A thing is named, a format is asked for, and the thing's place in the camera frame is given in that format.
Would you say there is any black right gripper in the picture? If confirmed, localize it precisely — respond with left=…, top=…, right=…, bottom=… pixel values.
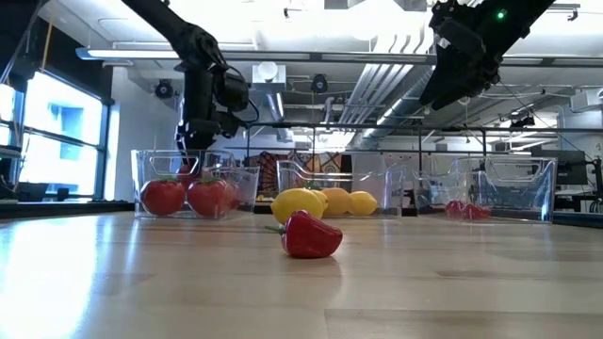
left=420, top=23, right=522, bottom=111

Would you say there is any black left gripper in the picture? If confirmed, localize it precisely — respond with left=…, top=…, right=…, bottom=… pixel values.
left=177, top=63, right=236, bottom=176

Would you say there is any large red tomato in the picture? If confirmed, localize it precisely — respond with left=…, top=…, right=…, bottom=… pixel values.
left=140, top=176, right=187, bottom=218
left=187, top=177, right=232, bottom=219
left=177, top=162, right=202, bottom=187

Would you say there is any orange lemon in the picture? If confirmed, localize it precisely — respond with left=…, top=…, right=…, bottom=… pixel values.
left=324, top=186, right=353, bottom=218

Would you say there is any clear plastic bin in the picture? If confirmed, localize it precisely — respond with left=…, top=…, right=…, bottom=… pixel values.
left=276, top=159, right=405, bottom=220
left=413, top=155, right=559, bottom=223
left=130, top=149, right=261, bottom=221

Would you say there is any black ceiling spotlight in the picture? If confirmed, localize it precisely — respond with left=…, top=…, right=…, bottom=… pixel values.
left=155, top=78, right=175, bottom=101
left=310, top=73, right=330, bottom=95

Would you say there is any white ceiling box unit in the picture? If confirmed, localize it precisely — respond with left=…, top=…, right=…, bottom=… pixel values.
left=251, top=60, right=287, bottom=94

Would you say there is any long ceiling light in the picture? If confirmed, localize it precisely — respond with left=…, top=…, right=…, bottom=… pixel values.
left=74, top=45, right=183, bottom=62

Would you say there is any dark background monitor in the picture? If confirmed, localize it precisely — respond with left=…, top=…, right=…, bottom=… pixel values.
left=530, top=149, right=589, bottom=186

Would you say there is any clear plastic tray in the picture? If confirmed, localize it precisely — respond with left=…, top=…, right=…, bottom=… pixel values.
left=0, top=200, right=603, bottom=230

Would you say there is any thin wooden stick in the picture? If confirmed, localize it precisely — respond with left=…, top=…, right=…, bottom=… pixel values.
left=40, top=21, right=54, bottom=73

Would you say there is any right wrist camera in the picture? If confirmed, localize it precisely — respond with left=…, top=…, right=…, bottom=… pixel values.
left=431, top=0, right=487, bottom=61

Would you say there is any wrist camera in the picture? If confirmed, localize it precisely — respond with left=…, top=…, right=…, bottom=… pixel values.
left=431, top=0, right=487, bottom=61
left=215, top=69, right=251, bottom=114

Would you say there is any black overhead rack rail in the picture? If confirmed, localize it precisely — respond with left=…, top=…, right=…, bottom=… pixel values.
left=244, top=121, right=603, bottom=159

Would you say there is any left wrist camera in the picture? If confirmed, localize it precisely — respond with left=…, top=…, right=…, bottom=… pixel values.
left=215, top=69, right=251, bottom=114

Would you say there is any silver ventilation duct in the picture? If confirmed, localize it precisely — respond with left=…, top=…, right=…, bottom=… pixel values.
left=350, top=65, right=437, bottom=151

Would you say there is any colourful wall tapestry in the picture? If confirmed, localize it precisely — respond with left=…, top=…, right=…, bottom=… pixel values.
left=256, top=150, right=353, bottom=202

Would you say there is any large glass window wall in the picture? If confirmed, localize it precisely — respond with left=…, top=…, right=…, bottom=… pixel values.
left=0, top=70, right=113, bottom=202

